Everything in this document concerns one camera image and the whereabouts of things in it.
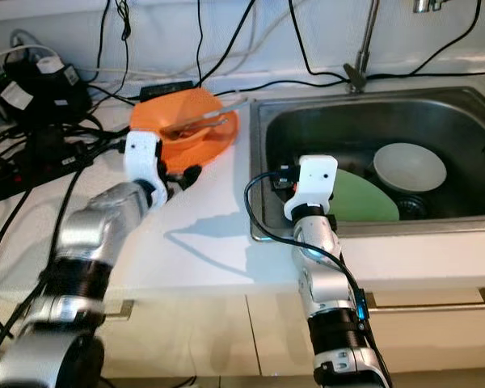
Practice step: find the orange plastic plate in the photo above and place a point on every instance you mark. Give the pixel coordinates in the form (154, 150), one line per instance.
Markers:
(214, 153)

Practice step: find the thin brown chopstick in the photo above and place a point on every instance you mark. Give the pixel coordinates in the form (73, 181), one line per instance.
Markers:
(206, 113)
(202, 123)

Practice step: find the orange plastic bowl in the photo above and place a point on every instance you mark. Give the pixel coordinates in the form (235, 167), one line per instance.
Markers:
(170, 105)

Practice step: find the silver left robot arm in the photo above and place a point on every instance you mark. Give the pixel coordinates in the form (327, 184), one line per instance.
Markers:
(89, 242)

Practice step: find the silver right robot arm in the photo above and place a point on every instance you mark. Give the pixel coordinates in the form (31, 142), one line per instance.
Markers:
(323, 291)

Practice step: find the stainless steel sink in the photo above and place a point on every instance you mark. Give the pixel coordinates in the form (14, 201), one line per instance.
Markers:
(331, 117)

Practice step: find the green plate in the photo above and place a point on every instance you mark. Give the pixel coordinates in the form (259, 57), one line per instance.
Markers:
(364, 202)

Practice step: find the black power adapter brick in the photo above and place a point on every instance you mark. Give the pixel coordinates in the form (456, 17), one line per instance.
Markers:
(166, 89)

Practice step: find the white ceramic bowl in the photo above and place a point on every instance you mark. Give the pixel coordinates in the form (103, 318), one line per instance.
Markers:
(408, 166)

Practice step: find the black power strip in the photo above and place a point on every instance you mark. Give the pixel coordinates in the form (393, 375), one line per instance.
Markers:
(56, 166)

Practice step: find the sink drain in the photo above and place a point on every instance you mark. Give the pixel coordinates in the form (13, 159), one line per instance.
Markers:
(412, 208)

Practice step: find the grey metal faucet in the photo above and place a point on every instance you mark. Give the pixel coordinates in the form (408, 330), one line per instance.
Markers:
(362, 52)

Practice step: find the black device with white labels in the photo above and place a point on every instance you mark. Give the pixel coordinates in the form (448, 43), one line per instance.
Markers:
(44, 93)

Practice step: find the chrome tap fitting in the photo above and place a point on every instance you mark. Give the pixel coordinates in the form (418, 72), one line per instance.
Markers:
(430, 5)

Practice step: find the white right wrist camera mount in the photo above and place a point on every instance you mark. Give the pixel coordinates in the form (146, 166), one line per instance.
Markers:
(311, 182)

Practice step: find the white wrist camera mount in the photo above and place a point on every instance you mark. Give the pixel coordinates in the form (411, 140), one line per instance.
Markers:
(144, 158)
(311, 182)

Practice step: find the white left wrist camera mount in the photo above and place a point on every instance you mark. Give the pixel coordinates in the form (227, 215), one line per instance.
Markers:
(144, 158)

